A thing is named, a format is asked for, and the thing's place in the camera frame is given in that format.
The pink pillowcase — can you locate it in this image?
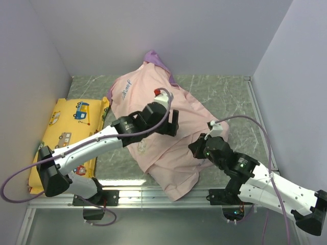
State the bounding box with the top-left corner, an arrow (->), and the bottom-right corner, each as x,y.
111,64 -> 217,201

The purple princess print pillowcase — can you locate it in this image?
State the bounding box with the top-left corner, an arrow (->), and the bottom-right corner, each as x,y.
106,50 -> 178,102

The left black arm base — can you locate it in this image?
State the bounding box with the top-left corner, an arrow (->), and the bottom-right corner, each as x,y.
72,190 -> 120,222

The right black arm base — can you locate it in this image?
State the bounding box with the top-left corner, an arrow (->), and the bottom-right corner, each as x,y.
206,188 -> 255,225

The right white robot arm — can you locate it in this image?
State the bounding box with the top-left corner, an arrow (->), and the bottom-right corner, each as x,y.
189,134 -> 326,236

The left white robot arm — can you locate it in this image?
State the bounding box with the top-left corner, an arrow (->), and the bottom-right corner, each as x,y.
36,102 -> 179,205

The yellow car print pillow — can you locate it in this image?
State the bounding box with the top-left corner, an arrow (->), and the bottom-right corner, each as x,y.
28,97 -> 110,194

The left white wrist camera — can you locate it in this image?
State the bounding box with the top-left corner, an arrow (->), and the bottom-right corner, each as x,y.
154,89 -> 169,109

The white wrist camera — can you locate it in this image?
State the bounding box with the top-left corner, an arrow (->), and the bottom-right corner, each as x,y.
154,89 -> 169,109
207,120 -> 229,141

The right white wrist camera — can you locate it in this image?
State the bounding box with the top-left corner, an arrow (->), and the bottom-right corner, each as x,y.
207,120 -> 229,141

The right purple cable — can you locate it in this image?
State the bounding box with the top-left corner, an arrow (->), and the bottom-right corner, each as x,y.
212,115 -> 292,245

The purple cable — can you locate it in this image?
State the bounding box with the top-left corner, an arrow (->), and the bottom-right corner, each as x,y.
0,88 -> 172,227
212,115 -> 292,245

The aluminium rail frame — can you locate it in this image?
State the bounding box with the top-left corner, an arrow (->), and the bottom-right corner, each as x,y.
15,76 -> 310,245

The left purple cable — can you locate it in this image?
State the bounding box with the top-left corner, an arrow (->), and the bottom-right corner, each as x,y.
0,88 -> 172,227

